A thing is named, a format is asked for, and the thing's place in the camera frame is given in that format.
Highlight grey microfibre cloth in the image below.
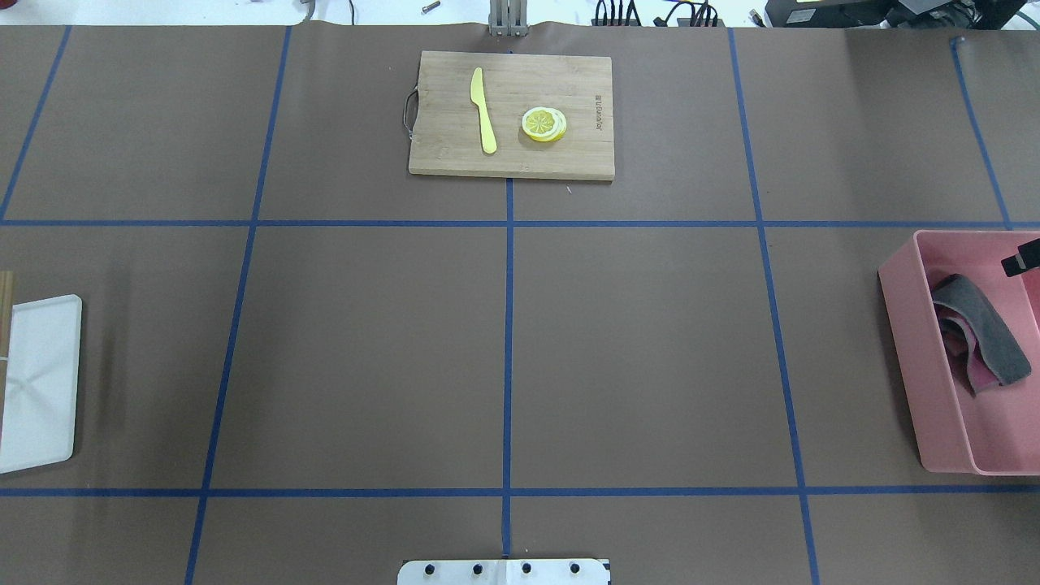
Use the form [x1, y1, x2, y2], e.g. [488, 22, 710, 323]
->
[931, 274, 1033, 395]

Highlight pink plastic bin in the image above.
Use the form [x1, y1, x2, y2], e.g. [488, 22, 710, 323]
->
[879, 230, 1039, 475]

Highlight black monitor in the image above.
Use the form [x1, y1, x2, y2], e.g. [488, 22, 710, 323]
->
[765, 1, 1028, 30]

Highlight yellow lemon slices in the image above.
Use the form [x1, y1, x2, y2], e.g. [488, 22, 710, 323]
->
[521, 106, 568, 143]

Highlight yellow plastic knife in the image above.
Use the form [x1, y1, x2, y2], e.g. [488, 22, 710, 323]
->
[469, 67, 498, 155]

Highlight bamboo cutting board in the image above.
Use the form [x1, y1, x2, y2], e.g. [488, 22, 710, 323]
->
[408, 50, 616, 182]

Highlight white rectangular tray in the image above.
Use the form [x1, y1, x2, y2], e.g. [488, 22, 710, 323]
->
[1, 295, 83, 475]

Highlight aluminium frame post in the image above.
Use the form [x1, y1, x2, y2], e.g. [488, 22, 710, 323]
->
[487, 0, 530, 37]

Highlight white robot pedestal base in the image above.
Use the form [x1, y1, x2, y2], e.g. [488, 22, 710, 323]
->
[396, 558, 613, 584]

